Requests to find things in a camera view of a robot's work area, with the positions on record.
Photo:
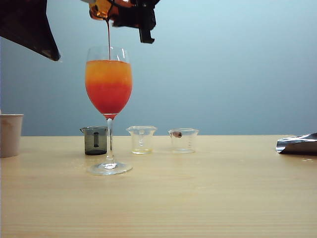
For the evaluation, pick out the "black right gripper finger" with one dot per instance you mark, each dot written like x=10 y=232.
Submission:
x=147 y=22
x=126 y=18

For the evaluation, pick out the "amber measuring cup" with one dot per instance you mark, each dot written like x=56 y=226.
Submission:
x=99 y=11

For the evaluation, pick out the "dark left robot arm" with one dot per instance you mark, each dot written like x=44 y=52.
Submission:
x=24 y=22

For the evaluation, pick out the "clear measuring cup yellow residue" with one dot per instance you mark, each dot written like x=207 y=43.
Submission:
x=141 y=141

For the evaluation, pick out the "clear measuring cup brown spot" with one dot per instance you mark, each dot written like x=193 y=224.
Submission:
x=183 y=142

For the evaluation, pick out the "grey tinted measuring cup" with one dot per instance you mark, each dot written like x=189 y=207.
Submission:
x=89 y=142

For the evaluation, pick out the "beige paper cup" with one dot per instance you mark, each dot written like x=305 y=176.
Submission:
x=10 y=136

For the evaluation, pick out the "wine glass with juice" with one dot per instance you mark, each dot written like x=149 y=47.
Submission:
x=109 y=86

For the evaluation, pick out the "silver foil bag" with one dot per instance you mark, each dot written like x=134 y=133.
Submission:
x=297 y=146

